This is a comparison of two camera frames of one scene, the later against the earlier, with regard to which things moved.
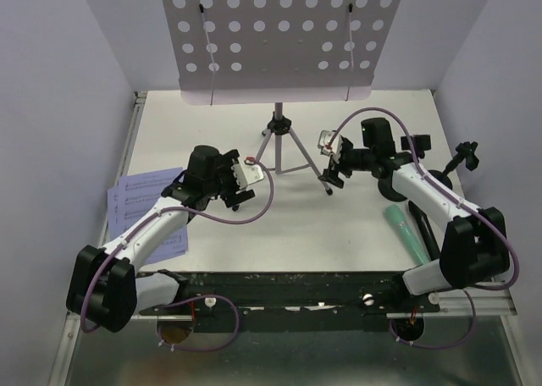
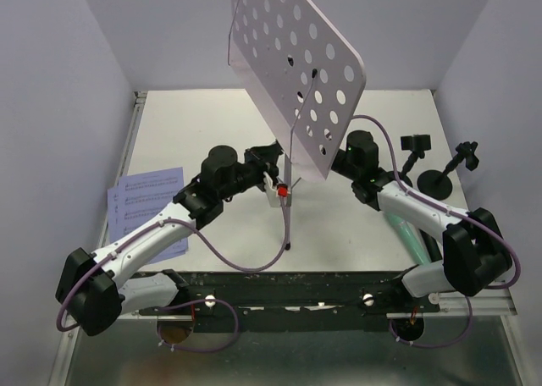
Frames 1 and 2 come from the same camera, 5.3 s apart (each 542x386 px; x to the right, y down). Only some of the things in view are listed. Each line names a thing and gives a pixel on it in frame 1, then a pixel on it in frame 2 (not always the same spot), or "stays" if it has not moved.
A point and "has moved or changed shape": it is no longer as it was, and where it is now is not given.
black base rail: (296, 300) stays
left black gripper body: (226, 186) -> (250, 173)
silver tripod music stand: (261, 41) has moved or changed shape
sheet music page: (174, 245) stays
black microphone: (425, 229) stays
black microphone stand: (466, 151) stays
